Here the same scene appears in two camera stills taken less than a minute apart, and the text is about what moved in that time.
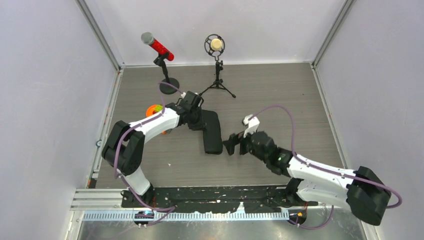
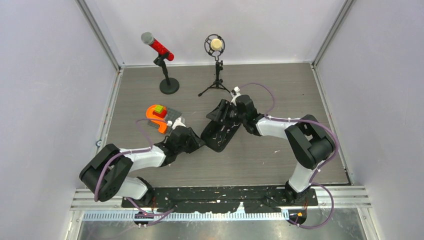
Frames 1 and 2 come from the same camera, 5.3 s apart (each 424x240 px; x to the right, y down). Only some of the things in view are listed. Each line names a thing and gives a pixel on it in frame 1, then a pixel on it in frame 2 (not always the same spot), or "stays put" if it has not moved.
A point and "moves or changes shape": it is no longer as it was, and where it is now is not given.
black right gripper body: (246, 146) → (234, 113)
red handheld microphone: (148, 38) stays put
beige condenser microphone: (214, 45) stays put
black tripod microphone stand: (217, 83) stays put
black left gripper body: (196, 122) → (190, 145)
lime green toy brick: (158, 108) stays put
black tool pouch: (212, 135) moves or changes shape
